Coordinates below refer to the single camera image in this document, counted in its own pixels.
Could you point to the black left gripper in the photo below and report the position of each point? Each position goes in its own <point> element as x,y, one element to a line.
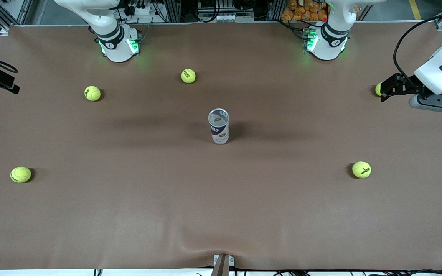
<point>408,86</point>

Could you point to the clear labelled tennis ball can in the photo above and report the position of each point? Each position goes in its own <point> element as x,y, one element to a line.
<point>219,130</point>

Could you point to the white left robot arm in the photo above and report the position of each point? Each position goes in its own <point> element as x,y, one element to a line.
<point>330,42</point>

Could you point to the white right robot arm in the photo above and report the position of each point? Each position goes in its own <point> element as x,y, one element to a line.
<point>119,42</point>

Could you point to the yellow tennis ball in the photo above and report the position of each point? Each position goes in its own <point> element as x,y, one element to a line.
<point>361,169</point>
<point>20,174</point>
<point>92,93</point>
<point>188,76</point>
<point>378,89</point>

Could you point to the orange packed goods bag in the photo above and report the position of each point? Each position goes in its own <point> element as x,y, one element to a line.
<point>301,10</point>

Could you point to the white power strip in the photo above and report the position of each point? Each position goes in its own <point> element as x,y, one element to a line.
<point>140,10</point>
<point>232,17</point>

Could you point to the brown table cover mat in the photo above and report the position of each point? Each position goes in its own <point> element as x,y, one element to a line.
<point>221,211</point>

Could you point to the grey metal table bracket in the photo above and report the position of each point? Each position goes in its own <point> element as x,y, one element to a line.
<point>223,264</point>

